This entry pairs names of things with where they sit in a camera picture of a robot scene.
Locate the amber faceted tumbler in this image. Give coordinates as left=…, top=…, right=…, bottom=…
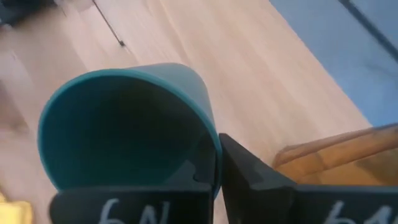
left=272, top=123, right=398, bottom=187

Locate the teal plastic cup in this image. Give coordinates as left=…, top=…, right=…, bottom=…
left=37, top=63, right=223, bottom=200

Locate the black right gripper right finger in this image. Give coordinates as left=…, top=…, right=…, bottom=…
left=219, top=133, right=398, bottom=224

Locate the yellow microfibre cloth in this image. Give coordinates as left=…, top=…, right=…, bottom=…
left=0, top=192, right=34, bottom=224

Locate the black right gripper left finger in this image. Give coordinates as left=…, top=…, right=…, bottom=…
left=49, top=160, right=218, bottom=224

